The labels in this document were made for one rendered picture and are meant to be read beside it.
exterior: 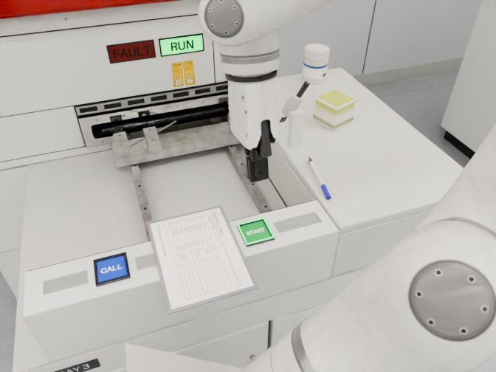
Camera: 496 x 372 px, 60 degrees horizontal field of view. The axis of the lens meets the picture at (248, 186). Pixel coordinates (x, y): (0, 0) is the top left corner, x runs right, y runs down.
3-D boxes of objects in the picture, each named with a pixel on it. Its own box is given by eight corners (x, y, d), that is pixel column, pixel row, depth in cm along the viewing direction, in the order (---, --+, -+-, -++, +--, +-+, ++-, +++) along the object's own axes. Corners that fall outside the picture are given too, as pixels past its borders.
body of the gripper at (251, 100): (215, 62, 64) (223, 132, 70) (236, 77, 56) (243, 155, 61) (262, 55, 66) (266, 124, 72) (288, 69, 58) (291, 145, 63)
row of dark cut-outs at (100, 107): (77, 114, 114) (75, 106, 113) (232, 88, 126) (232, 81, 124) (77, 115, 114) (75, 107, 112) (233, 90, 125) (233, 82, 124)
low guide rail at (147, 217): (127, 151, 123) (125, 142, 121) (133, 150, 124) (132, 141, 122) (158, 285, 87) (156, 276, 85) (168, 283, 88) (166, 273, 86)
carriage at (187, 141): (114, 151, 118) (111, 142, 116) (238, 128, 127) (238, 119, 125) (116, 168, 112) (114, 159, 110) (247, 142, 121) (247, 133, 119)
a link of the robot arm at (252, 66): (212, 49, 63) (214, 69, 64) (229, 60, 55) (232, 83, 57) (265, 41, 65) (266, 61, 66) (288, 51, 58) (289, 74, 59)
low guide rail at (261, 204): (216, 134, 130) (216, 125, 128) (223, 133, 131) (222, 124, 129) (280, 252, 94) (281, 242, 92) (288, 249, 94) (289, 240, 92)
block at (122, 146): (114, 142, 116) (112, 133, 114) (127, 139, 117) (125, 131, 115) (117, 159, 110) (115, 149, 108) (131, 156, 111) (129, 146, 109)
